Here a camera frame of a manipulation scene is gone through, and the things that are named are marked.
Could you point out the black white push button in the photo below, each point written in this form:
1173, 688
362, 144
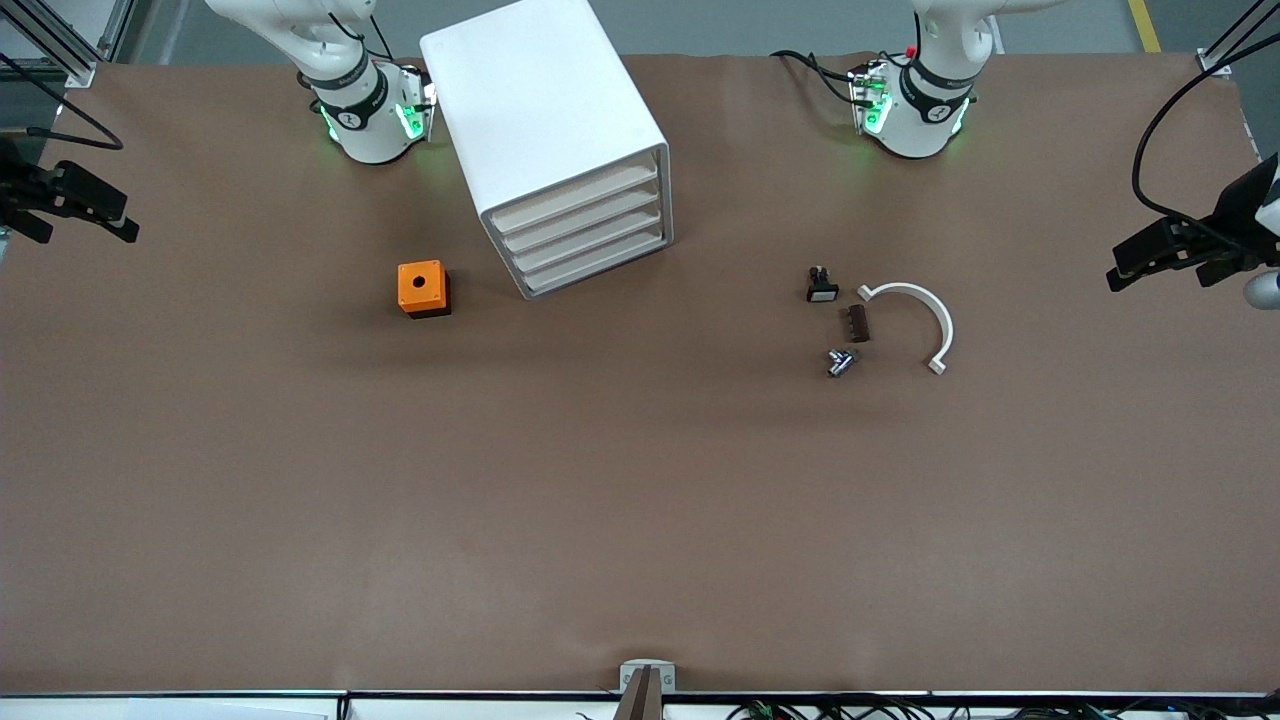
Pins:
822, 291

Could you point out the brown terminal block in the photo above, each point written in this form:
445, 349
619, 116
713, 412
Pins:
856, 324

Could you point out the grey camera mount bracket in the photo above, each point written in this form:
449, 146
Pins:
647, 690

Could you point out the aluminium frame post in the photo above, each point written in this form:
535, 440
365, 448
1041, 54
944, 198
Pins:
1216, 62
70, 60

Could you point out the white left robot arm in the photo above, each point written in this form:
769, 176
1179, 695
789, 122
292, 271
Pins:
915, 100

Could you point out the orange button box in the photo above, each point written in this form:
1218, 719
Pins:
432, 296

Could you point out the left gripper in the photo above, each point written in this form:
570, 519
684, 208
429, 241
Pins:
1236, 213

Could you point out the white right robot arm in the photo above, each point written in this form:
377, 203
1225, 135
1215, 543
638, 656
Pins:
360, 110

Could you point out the white curved plastic arc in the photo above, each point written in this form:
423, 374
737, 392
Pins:
946, 328

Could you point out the silver metal key switch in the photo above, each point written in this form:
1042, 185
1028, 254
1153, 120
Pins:
838, 364

